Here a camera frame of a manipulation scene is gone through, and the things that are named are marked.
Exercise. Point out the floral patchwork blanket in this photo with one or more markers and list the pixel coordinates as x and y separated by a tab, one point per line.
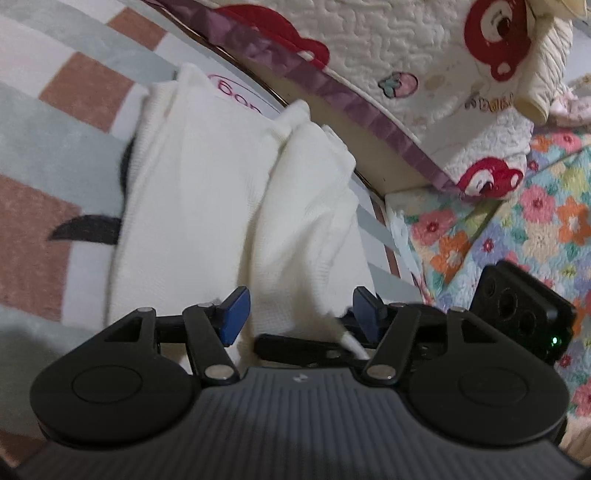
531	221

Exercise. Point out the cream ribbed garment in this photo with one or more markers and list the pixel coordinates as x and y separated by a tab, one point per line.
549	60

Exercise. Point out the cream white knit garment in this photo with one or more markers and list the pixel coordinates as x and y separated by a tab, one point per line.
198	207

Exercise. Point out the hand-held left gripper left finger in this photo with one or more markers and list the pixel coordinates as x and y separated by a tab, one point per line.
236	314

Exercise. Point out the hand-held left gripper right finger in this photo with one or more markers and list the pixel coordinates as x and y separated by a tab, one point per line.
367	314

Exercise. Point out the pink white cloth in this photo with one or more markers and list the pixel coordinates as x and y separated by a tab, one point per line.
572	108

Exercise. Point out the round checked dog-print mat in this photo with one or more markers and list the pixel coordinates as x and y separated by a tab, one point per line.
55	152

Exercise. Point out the white bear-print quilt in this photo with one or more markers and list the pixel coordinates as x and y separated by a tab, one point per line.
392	46

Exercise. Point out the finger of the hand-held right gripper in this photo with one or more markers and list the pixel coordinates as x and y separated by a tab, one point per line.
295	348

